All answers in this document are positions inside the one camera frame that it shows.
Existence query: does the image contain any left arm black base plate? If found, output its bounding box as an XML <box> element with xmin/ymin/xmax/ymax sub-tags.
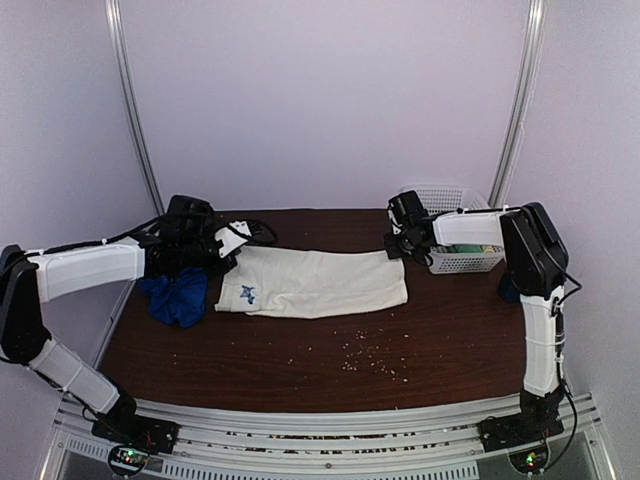
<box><xmin>91</xmin><ymin>416</ymin><xmax>179</xmax><ymax>454</ymax></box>

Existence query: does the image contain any rolled green towel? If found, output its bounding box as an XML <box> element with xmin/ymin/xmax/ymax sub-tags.
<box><xmin>447</xmin><ymin>244</ymin><xmax>484</xmax><ymax>255</ymax></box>

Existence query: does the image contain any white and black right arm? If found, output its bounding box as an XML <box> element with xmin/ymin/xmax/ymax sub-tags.
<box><xmin>384</xmin><ymin>190</ymin><xmax>569</xmax><ymax>442</ymax></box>

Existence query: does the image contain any blue microfiber towel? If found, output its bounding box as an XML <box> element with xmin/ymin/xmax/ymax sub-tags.
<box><xmin>137</xmin><ymin>268</ymin><xmax>208</xmax><ymax>328</ymax></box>

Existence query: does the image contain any left round circuit board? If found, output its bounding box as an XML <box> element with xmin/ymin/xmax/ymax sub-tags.
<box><xmin>107</xmin><ymin>445</ymin><xmax>150</xmax><ymax>476</ymax></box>

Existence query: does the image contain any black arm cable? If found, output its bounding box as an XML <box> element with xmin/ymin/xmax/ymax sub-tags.
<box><xmin>24</xmin><ymin>212</ymin><xmax>279</xmax><ymax>256</ymax></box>
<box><xmin>537</xmin><ymin>234</ymin><xmax>586</xmax><ymax>451</ymax></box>

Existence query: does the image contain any right round circuit board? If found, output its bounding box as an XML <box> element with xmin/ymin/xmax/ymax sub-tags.
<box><xmin>509</xmin><ymin>446</ymin><xmax>550</xmax><ymax>475</ymax></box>

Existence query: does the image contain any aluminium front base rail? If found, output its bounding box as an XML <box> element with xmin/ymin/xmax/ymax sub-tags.
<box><xmin>36</xmin><ymin>394</ymin><xmax>622</xmax><ymax>479</ymax></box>

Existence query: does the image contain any aluminium frame post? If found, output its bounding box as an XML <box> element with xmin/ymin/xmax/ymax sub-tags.
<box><xmin>104</xmin><ymin>0</ymin><xmax>165</xmax><ymax>215</ymax></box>
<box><xmin>488</xmin><ymin>0</ymin><xmax>547</xmax><ymax>207</ymax></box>

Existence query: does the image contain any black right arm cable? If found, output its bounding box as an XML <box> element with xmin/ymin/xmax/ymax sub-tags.
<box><xmin>537</xmin><ymin>234</ymin><xmax>586</xmax><ymax>451</ymax></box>

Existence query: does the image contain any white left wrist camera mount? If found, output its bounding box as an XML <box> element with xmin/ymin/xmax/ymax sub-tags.
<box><xmin>214</xmin><ymin>221</ymin><xmax>252</xmax><ymax>259</ymax></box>

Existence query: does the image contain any left aluminium frame post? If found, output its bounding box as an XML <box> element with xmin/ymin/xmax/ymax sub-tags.
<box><xmin>104</xmin><ymin>0</ymin><xmax>165</xmax><ymax>215</ymax></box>

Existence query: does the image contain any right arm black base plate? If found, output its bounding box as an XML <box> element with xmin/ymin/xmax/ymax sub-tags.
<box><xmin>477</xmin><ymin>414</ymin><xmax>564</xmax><ymax>453</ymax></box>

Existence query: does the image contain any right aluminium frame post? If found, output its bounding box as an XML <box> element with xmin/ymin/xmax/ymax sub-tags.
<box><xmin>488</xmin><ymin>0</ymin><xmax>547</xmax><ymax>207</ymax></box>

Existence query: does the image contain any round circuit board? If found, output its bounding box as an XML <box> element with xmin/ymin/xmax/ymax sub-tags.
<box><xmin>509</xmin><ymin>446</ymin><xmax>550</xmax><ymax>475</ymax></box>
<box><xmin>107</xmin><ymin>445</ymin><xmax>150</xmax><ymax>476</ymax></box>

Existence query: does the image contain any white towel with blue emblem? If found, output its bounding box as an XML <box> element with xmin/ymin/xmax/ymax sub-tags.
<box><xmin>214</xmin><ymin>247</ymin><xmax>408</xmax><ymax>319</ymax></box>

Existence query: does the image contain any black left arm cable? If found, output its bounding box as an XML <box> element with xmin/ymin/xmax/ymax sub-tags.
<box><xmin>24</xmin><ymin>212</ymin><xmax>279</xmax><ymax>256</ymax></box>

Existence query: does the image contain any white perforated plastic basket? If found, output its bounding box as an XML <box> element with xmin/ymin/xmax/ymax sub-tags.
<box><xmin>399</xmin><ymin>185</ymin><xmax>507</xmax><ymax>275</ymax></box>

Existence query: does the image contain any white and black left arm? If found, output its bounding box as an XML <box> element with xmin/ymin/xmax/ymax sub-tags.
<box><xmin>1</xmin><ymin>195</ymin><xmax>253</xmax><ymax>444</ymax></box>

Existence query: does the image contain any dark blue cup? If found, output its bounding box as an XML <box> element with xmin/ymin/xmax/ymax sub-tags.
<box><xmin>497</xmin><ymin>272</ymin><xmax>520</xmax><ymax>304</ymax></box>

